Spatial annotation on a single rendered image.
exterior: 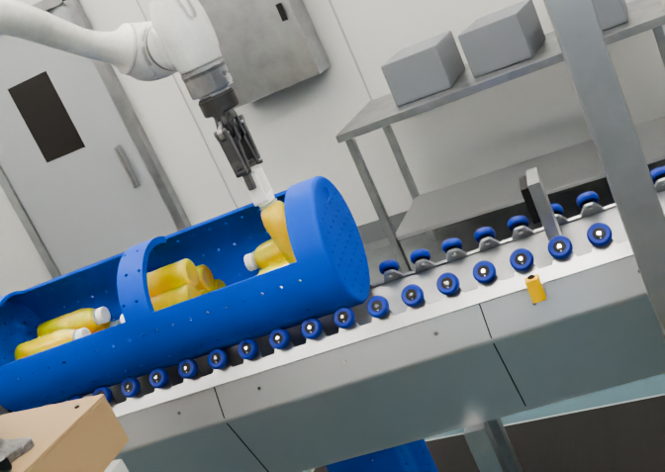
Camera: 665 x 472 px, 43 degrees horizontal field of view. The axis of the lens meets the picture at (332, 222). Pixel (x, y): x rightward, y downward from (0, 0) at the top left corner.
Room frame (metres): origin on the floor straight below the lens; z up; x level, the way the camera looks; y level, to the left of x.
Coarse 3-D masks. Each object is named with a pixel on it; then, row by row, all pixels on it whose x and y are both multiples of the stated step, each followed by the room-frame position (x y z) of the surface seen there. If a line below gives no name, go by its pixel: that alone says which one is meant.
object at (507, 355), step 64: (320, 320) 1.75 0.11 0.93; (448, 320) 1.53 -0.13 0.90; (512, 320) 1.49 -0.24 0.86; (576, 320) 1.45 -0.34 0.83; (640, 320) 1.43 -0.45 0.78; (256, 384) 1.66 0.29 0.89; (320, 384) 1.61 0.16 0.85; (384, 384) 1.57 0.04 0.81; (448, 384) 1.56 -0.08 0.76; (512, 384) 1.54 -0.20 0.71; (576, 384) 1.52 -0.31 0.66; (128, 448) 1.75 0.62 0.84; (192, 448) 1.72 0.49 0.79; (256, 448) 1.70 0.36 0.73; (320, 448) 1.68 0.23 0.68; (384, 448) 1.66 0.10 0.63
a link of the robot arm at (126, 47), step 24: (0, 0) 1.49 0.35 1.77; (0, 24) 1.48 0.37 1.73; (24, 24) 1.51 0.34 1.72; (48, 24) 1.57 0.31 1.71; (72, 24) 1.66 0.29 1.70; (144, 24) 1.76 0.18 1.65; (72, 48) 1.65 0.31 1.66; (96, 48) 1.70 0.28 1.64; (120, 48) 1.73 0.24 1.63; (144, 48) 1.73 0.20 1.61; (120, 72) 1.77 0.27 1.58; (144, 72) 1.75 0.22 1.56; (168, 72) 1.75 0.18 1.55
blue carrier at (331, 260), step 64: (320, 192) 1.68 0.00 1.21; (128, 256) 1.79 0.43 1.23; (192, 256) 1.94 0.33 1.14; (320, 256) 1.57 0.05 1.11; (0, 320) 1.96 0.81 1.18; (128, 320) 1.70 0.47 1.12; (192, 320) 1.66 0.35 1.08; (256, 320) 1.64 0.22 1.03; (0, 384) 1.81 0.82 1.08; (64, 384) 1.78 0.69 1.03
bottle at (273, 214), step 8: (272, 200) 1.67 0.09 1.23; (264, 208) 1.66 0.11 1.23; (272, 208) 1.65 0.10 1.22; (280, 208) 1.66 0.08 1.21; (264, 216) 1.66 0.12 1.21; (272, 216) 1.65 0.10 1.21; (280, 216) 1.65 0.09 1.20; (264, 224) 1.66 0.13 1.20; (272, 224) 1.65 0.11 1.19; (280, 224) 1.64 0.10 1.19; (272, 232) 1.65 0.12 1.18; (280, 232) 1.64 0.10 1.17; (280, 240) 1.65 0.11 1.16; (288, 240) 1.64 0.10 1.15; (280, 248) 1.66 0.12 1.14; (288, 248) 1.64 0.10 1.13; (288, 256) 1.65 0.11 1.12
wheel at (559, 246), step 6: (552, 240) 1.48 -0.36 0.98; (558, 240) 1.48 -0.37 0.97; (564, 240) 1.47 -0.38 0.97; (552, 246) 1.48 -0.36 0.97; (558, 246) 1.47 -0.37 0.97; (564, 246) 1.47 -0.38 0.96; (570, 246) 1.46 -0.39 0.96; (552, 252) 1.47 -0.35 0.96; (558, 252) 1.47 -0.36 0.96; (564, 252) 1.46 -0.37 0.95; (570, 252) 1.46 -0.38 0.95; (558, 258) 1.47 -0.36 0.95
